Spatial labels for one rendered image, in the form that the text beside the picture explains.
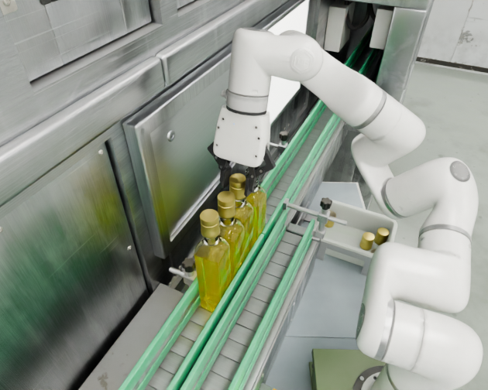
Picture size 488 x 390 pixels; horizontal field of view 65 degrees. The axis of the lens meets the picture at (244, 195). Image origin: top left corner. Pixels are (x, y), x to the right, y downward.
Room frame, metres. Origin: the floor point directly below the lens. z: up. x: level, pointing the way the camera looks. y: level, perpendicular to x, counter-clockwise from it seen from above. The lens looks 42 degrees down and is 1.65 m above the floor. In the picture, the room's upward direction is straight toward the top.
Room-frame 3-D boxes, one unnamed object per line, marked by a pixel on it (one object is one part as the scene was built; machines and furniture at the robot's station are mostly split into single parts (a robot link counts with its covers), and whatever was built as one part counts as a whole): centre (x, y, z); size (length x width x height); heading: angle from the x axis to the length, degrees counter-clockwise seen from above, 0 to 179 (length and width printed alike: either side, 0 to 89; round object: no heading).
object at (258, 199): (0.64, -0.02, 0.99); 0.06 x 0.06 x 0.21; 64
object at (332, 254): (0.77, -0.30, 0.79); 0.27 x 0.17 x 0.08; 64
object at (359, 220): (0.76, -0.32, 0.80); 0.22 x 0.17 x 0.09; 64
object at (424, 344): (0.28, -0.29, 1.06); 0.13 x 0.10 x 0.16; 69
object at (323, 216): (0.70, -0.18, 0.95); 0.17 x 0.03 x 0.12; 64
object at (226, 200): (0.54, 0.03, 1.14); 0.04 x 0.04 x 0.04
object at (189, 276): (0.51, 0.13, 0.94); 0.07 x 0.04 x 0.13; 64
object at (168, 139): (0.94, -0.01, 1.15); 0.90 x 0.03 x 0.34; 154
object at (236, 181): (0.59, 0.01, 1.14); 0.04 x 0.04 x 0.04
